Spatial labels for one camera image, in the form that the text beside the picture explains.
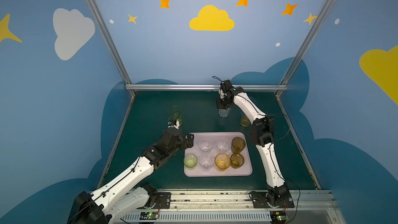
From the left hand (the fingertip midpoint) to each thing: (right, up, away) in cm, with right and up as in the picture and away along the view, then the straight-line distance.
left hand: (190, 136), depth 80 cm
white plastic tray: (+30, -20, +4) cm, 36 cm away
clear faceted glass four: (+22, +12, +29) cm, 39 cm away
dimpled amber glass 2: (+27, -6, +7) cm, 28 cm away
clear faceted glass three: (+19, -8, +12) cm, 24 cm away
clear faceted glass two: (+8, -7, +9) cm, 14 cm away
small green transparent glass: (0, -15, +6) cm, 16 cm away
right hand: (+19, +17, +24) cm, 35 cm away
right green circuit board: (+42, -36, -9) cm, 56 cm away
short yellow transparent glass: (+18, -15, +7) cm, 24 cm away
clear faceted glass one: (+9, -16, +8) cm, 20 cm away
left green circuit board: (-19, -35, -9) cm, 41 cm away
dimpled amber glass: (+26, -15, +6) cm, 30 cm away
